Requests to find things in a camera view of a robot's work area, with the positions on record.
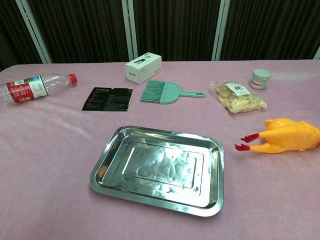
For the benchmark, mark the black printed card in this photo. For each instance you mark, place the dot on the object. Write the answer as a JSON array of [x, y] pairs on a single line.
[[107, 100]]

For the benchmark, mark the silver metal tray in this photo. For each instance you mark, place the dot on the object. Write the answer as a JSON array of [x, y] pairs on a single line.
[[155, 172]]

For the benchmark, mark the white metal frame post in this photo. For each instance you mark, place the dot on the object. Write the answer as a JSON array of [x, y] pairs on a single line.
[[129, 30], [35, 31], [221, 30], [316, 53]]

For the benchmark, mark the yellow rubber chicken toy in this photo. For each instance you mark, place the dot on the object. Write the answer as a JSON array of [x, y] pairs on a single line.
[[282, 135]]

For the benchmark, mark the pink tablecloth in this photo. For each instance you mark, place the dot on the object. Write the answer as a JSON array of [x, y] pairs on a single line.
[[50, 162]]

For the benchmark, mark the clear bag of dried snack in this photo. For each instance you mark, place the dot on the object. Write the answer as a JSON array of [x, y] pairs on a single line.
[[237, 100]]

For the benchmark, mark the teal small brush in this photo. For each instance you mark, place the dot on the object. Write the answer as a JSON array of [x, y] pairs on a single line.
[[165, 93]]

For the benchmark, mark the white cardboard box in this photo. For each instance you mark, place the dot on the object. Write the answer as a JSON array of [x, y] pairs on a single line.
[[142, 68]]

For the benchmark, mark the clear red-label water bottle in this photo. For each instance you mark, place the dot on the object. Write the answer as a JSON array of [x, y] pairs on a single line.
[[25, 91]]

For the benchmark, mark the small white jar teal lid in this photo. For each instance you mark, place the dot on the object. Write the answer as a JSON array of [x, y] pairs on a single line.
[[260, 80]]

